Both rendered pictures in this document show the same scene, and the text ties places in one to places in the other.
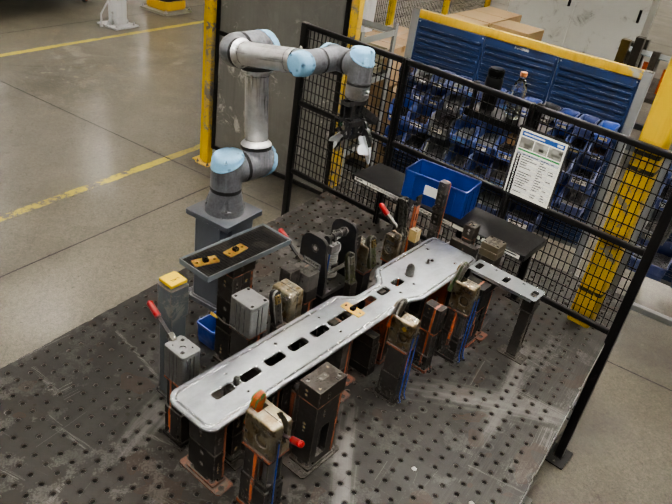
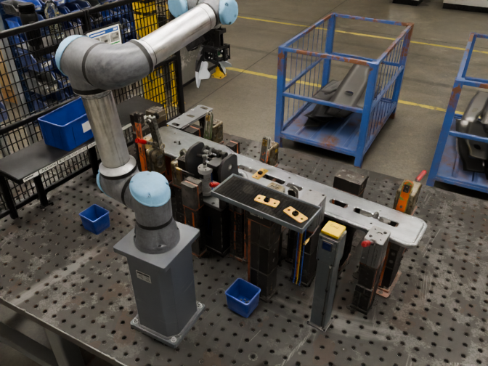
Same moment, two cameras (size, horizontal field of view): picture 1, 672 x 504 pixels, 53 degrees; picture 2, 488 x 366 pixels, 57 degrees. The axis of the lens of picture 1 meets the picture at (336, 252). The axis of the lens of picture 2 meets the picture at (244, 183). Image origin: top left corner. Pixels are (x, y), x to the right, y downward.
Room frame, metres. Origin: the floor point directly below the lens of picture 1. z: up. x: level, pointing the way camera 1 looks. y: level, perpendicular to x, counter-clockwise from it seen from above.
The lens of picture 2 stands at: (1.93, 1.57, 2.11)
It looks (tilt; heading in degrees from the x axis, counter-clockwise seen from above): 35 degrees down; 269
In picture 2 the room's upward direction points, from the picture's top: straight up
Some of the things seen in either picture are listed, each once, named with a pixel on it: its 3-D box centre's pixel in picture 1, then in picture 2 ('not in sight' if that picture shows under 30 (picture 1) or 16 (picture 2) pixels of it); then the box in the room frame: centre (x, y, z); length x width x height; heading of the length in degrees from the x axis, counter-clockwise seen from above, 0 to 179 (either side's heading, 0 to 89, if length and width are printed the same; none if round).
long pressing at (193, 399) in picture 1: (350, 314); (264, 175); (1.81, -0.08, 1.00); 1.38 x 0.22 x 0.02; 145
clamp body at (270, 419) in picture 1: (264, 460); (400, 221); (1.25, 0.10, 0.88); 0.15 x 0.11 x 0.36; 55
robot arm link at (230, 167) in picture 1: (228, 168); (149, 197); (2.21, 0.44, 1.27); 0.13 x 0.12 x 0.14; 140
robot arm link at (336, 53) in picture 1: (333, 58); (190, 3); (2.07, 0.10, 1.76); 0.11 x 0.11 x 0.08; 50
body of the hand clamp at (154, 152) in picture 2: (388, 270); (158, 181); (2.31, -0.22, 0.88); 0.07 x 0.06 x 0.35; 55
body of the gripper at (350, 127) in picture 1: (352, 117); (213, 44); (2.01, 0.02, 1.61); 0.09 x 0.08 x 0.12; 142
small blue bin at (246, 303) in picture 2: (215, 330); (242, 298); (1.92, 0.39, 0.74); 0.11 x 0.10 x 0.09; 145
